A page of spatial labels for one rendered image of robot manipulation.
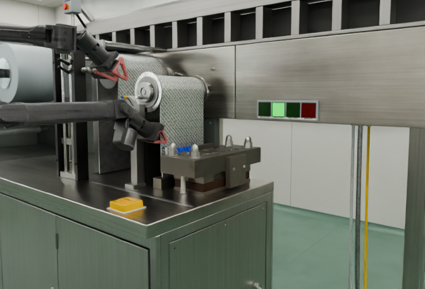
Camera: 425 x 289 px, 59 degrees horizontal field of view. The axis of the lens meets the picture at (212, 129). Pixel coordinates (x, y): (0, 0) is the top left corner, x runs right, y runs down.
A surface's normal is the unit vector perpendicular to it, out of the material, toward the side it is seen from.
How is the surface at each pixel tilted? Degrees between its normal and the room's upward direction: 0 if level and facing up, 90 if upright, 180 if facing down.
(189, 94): 90
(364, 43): 90
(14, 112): 80
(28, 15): 90
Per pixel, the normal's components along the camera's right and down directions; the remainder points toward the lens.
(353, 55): -0.63, 0.07
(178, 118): 0.78, 0.06
